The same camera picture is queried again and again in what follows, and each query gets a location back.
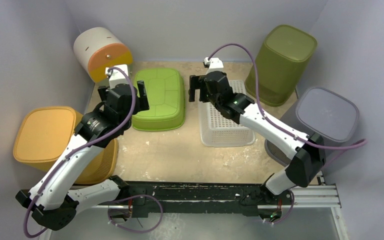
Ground green solid tray underneath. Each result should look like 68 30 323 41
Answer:
132 67 186 132

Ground light green mesh tray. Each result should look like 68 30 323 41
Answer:
197 79 256 148

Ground olive green waste basket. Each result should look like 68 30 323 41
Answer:
245 24 318 107

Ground yellow slatted waste basket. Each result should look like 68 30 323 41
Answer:
12 106 119 185

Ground grey slatted waste basket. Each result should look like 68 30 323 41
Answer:
264 85 360 168

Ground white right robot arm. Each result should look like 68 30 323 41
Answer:
188 71 326 204

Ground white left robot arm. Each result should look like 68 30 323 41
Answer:
15 80 150 231

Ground white drawer cabinet coloured fronts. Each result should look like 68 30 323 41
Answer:
73 27 134 84

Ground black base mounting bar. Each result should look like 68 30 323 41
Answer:
103 181 292 218

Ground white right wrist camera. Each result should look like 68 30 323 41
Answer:
203 57 224 75

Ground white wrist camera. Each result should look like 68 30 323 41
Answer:
203 57 224 75
105 64 130 89

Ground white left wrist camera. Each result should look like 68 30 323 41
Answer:
105 64 130 89

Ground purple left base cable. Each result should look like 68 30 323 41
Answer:
107 193 164 234

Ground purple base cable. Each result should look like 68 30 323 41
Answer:
261 190 296 226
107 193 164 234

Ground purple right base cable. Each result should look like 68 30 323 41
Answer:
261 190 296 226

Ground aluminium frame rail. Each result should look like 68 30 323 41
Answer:
68 185 340 212

